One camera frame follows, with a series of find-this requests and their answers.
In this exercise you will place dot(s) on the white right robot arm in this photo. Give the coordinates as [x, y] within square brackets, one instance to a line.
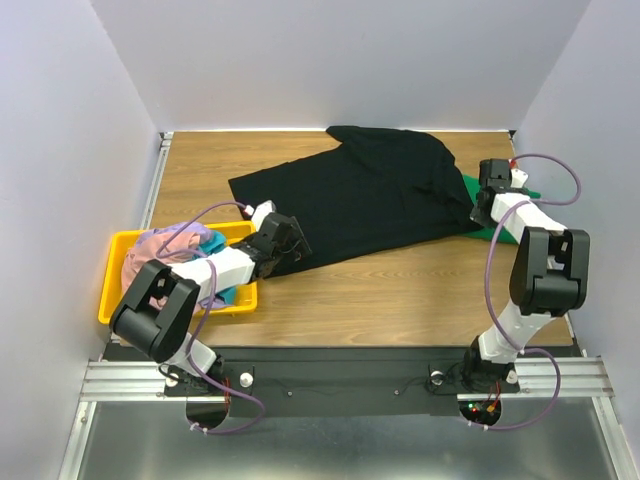
[548, 278]

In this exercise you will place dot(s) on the green folded t shirt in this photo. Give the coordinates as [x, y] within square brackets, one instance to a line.
[472, 186]

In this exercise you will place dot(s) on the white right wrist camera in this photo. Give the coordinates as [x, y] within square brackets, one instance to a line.
[518, 176]

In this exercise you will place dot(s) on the lavender t shirt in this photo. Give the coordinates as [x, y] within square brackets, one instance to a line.
[205, 234]

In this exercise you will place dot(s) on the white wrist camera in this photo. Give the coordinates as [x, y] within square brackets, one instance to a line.
[518, 176]
[259, 213]

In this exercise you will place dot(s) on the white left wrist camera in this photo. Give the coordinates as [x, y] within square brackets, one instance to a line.
[259, 213]

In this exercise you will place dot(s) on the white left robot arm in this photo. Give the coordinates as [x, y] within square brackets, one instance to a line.
[156, 309]

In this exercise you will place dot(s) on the black t shirt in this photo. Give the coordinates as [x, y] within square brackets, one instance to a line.
[379, 189]

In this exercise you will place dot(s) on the teal t shirt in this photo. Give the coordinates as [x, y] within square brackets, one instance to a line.
[212, 243]

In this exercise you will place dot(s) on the yellow plastic bin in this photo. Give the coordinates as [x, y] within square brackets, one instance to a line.
[246, 298]

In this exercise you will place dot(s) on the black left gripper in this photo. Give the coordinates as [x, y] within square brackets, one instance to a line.
[296, 250]

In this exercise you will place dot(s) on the aluminium frame rail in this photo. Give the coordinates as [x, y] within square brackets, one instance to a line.
[581, 377]

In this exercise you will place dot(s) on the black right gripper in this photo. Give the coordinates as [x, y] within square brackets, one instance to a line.
[481, 207]

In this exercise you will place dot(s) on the pink t shirt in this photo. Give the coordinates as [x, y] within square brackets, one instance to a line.
[137, 256]

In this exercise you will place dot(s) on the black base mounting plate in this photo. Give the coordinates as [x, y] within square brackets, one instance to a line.
[292, 382]

